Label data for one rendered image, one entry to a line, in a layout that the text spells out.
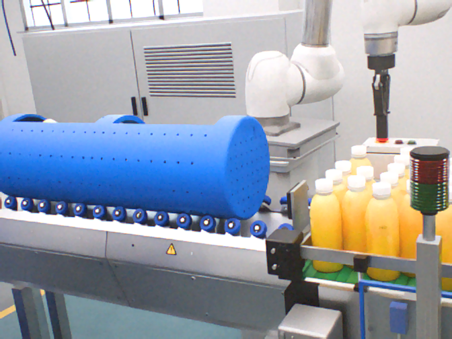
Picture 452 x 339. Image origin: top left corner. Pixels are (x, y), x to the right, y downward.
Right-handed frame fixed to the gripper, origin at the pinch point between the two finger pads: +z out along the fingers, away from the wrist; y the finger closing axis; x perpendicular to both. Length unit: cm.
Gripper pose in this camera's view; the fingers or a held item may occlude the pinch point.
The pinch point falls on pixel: (382, 126)
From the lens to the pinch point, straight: 169.4
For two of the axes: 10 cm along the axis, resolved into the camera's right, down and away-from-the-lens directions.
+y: 4.6, -2.9, 8.4
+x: -8.8, -0.5, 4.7
